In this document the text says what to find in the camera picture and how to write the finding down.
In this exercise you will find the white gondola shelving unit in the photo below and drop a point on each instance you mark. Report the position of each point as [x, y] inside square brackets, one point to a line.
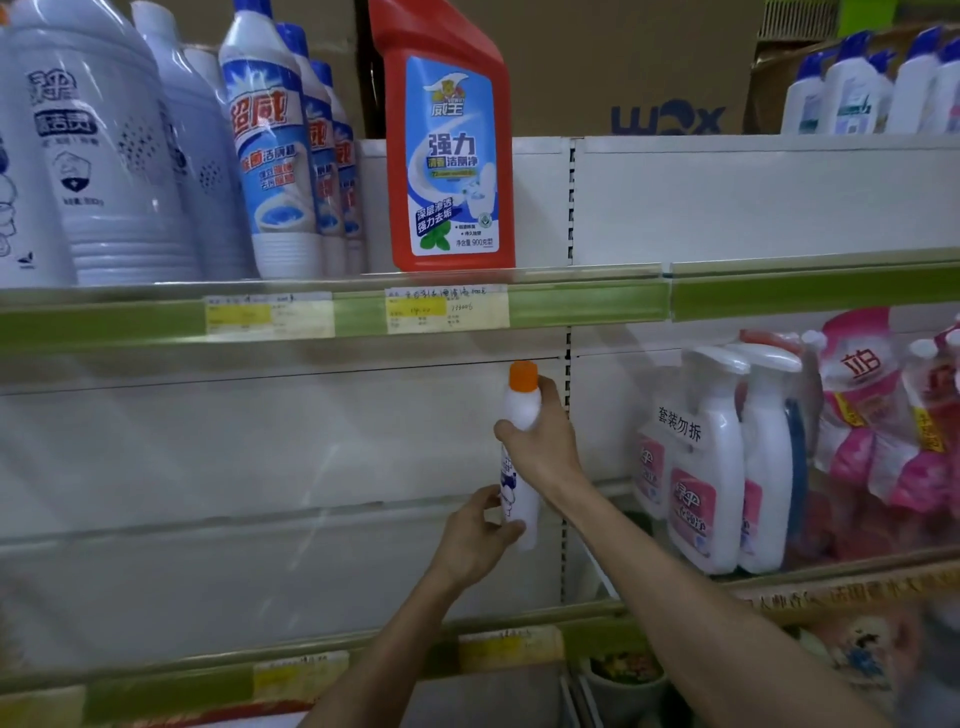
[750, 202]

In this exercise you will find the orange-capped bottle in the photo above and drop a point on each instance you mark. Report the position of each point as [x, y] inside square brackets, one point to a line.
[521, 397]
[22, 240]

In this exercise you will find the group of pink refill pouches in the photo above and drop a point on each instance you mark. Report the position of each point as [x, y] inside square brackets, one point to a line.
[877, 420]

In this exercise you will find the red toilet cleaner bottles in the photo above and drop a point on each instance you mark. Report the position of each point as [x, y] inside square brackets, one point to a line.
[450, 150]

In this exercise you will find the cardboard box with green stripe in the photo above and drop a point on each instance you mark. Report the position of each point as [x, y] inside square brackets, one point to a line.
[637, 60]

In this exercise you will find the green-edged metal shelf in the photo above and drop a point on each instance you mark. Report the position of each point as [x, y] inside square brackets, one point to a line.
[187, 585]
[810, 292]
[847, 592]

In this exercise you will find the person's left forearm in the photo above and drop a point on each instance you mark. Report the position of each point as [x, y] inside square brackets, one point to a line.
[382, 667]

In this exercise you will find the wooden slatted rail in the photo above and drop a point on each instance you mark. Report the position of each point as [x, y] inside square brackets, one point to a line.
[799, 19]

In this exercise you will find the plain cardboard box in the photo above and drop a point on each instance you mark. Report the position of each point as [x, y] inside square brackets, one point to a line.
[202, 22]

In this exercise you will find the person's right forearm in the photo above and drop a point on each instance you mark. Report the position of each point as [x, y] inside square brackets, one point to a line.
[712, 622]

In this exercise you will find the person's right hand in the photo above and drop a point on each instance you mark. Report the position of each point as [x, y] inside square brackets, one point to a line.
[547, 450]

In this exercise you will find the person's left hand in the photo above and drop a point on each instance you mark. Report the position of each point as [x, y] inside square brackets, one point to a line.
[472, 547]

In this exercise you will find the white bottles with pink labels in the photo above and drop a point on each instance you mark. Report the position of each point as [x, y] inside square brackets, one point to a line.
[712, 480]

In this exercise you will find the green-edged glass shelf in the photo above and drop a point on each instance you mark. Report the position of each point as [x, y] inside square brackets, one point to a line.
[585, 304]

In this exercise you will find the green and white jugs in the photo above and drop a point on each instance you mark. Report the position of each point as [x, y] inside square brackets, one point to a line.
[622, 675]

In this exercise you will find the row of blue-capped white bottles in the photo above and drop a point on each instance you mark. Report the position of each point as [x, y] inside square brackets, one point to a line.
[862, 90]

